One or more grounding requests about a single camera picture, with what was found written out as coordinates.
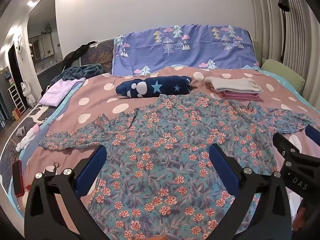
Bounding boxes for storage shelf rack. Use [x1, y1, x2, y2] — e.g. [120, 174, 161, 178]
[7, 81, 25, 113]

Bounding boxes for person's right hand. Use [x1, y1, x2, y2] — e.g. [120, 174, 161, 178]
[293, 199, 313, 232]

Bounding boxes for purple tree-print pillow cover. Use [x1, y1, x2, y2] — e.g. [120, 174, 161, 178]
[111, 24, 260, 77]

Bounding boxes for black garment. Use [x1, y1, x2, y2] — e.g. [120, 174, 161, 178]
[64, 41, 99, 67]

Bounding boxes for black floor lamp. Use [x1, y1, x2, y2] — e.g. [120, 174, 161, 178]
[278, 0, 290, 64]

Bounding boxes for pink polka dot bedsheet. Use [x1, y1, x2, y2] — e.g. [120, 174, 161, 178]
[7, 65, 320, 240]

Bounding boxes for grey folded cloth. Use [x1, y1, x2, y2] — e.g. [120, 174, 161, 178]
[204, 77, 263, 93]

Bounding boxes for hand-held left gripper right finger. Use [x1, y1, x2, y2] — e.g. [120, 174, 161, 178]
[209, 144, 294, 240]

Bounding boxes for white cat figure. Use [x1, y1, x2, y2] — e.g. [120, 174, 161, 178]
[20, 80, 35, 105]

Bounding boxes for lilac cloth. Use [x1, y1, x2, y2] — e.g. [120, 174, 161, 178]
[39, 79, 87, 107]

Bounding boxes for teal fuzzy blanket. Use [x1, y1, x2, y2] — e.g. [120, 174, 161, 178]
[50, 64, 104, 85]

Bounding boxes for dark tree print headboard cover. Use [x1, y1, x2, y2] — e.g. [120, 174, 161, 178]
[79, 39, 115, 75]

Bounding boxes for pink folded cloth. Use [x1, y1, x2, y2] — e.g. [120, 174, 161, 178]
[209, 86, 262, 102]

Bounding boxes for green pillow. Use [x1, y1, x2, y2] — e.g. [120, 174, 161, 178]
[261, 59, 305, 94]

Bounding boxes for beige ribbed curtain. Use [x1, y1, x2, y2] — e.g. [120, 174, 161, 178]
[250, 0, 320, 85]

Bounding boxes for floral print shirt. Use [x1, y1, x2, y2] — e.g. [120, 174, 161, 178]
[39, 92, 318, 240]

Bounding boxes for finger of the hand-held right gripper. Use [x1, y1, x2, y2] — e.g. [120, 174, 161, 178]
[272, 132, 304, 161]
[305, 125, 320, 141]

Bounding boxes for dark deer print sheet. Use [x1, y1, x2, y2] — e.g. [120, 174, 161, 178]
[0, 102, 63, 200]

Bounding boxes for red phone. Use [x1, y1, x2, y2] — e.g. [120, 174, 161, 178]
[12, 160, 25, 197]

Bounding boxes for navy star print folded cloth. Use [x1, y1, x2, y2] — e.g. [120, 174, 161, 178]
[115, 76, 192, 98]

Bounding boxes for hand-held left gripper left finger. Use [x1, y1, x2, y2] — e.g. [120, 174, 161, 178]
[24, 144, 111, 240]

